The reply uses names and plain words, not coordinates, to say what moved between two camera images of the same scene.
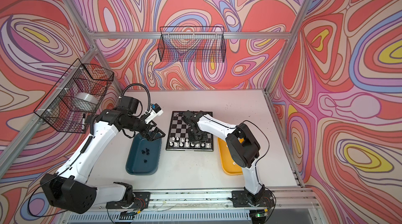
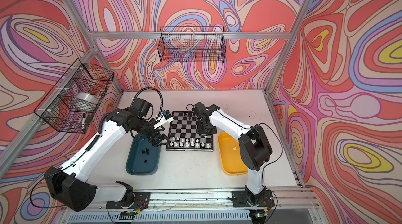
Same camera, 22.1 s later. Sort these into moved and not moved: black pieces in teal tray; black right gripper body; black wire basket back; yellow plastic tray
Moved: black right gripper body
Not moved: yellow plastic tray; black wire basket back; black pieces in teal tray
